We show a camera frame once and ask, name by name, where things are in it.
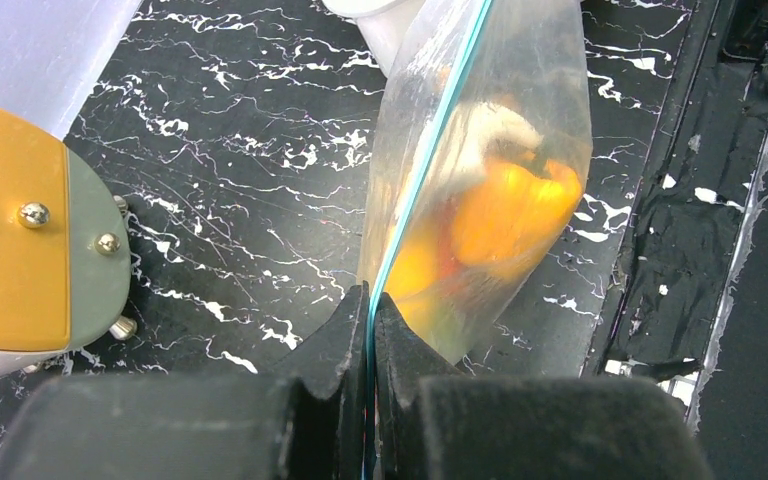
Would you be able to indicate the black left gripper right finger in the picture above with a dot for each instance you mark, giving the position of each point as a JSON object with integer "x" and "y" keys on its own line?
{"x": 403, "y": 359}

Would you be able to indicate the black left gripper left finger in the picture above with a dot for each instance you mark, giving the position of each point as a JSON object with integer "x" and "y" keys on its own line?
{"x": 315, "y": 402}

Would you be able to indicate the long yellow banana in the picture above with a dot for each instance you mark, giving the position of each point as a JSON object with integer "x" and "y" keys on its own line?
{"x": 413, "y": 280}

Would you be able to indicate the yellow bell pepper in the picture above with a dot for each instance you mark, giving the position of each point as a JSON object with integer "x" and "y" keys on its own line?
{"x": 513, "y": 212}

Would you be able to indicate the clear blue zip bag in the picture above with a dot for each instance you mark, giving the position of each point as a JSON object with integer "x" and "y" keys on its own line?
{"x": 526, "y": 55}

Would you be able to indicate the white garlic head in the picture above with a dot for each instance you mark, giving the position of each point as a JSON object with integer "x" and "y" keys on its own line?
{"x": 473, "y": 129}

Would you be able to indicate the round pastel drawer cabinet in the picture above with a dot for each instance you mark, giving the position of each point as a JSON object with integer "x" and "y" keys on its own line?
{"x": 65, "y": 259}

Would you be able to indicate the white plastic bin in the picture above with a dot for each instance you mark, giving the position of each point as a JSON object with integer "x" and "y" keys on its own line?
{"x": 382, "y": 24}

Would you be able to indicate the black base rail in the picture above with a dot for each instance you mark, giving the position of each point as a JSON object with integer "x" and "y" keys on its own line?
{"x": 691, "y": 222}

